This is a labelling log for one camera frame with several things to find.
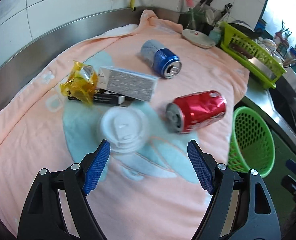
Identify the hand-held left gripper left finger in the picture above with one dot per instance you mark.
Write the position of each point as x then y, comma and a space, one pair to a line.
97, 167

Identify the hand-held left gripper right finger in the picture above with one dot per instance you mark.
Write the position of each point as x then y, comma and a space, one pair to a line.
200, 167

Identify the white plastic cup lid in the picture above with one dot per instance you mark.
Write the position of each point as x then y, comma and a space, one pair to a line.
124, 130

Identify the green mesh waste basket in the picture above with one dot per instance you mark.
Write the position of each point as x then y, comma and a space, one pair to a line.
250, 130

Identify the steel kitchen sink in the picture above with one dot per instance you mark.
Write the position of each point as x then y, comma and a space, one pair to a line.
288, 112

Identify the dented red soda can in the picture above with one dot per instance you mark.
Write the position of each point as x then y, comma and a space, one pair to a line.
200, 107

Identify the small black box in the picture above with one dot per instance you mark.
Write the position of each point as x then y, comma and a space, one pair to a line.
107, 98

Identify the yellow plastic wrapper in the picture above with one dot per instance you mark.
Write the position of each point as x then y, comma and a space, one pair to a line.
77, 85

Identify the peach printed towel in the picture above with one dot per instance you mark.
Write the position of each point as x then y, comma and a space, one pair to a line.
188, 80

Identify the grey speckled carton box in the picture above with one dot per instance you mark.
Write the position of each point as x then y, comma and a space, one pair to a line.
130, 85

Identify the steel cleaver knife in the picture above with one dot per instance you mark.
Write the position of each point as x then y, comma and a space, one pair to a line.
260, 67

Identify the blue drink can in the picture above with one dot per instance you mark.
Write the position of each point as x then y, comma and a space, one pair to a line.
163, 57

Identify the white bowl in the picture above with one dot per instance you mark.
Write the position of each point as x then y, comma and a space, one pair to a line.
268, 42

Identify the white ceramic plate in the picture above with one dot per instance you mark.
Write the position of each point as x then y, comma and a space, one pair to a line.
198, 37

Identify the green plastic dish rack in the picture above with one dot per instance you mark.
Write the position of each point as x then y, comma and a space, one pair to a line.
238, 40

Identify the sprouting potted plants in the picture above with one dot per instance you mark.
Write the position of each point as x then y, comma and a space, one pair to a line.
283, 35

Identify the teal soap bottle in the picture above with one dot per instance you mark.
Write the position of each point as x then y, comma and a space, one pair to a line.
215, 33

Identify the black pot lid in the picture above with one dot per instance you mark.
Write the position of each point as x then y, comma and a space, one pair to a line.
240, 26

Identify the blue plastic containers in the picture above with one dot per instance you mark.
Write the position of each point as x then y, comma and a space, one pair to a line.
260, 25

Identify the black utensil holder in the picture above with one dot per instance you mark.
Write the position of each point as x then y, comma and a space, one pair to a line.
184, 20

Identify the white rice spoon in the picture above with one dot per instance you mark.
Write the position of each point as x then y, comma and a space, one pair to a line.
209, 15

